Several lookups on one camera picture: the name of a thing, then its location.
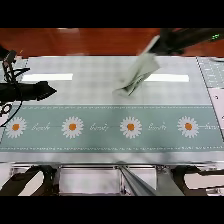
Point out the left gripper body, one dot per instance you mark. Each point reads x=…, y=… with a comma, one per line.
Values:
x=45, y=90

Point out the pale green shirt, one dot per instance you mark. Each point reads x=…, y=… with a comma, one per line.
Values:
x=141, y=71

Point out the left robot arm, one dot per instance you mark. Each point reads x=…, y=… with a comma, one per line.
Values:
x=16, y=91

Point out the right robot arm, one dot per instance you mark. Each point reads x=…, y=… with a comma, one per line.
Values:
x=186, y=38

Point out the silver frame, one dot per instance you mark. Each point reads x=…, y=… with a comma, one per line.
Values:
x=136, y=183

